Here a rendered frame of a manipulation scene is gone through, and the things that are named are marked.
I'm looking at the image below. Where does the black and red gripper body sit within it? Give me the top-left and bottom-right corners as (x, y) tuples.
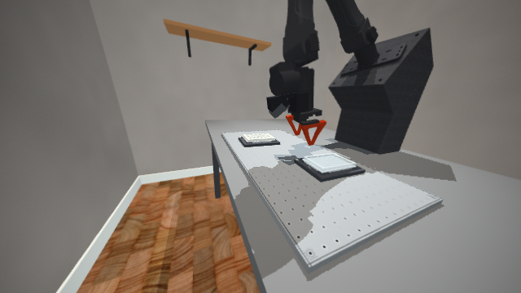
(288, 90), (322, 125)

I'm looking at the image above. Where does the white perforated base plate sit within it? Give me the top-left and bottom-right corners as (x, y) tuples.
(221, 129), (444, 274)

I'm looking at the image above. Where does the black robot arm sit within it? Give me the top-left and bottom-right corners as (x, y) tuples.
(266, 0), (407, 118)

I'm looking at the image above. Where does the white well plate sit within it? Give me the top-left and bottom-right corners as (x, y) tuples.
(302, 153), (356, 173)

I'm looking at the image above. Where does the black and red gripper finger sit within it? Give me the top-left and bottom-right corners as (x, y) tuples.
(286, 115), (301, 136)
(300, 120), (326, 146)

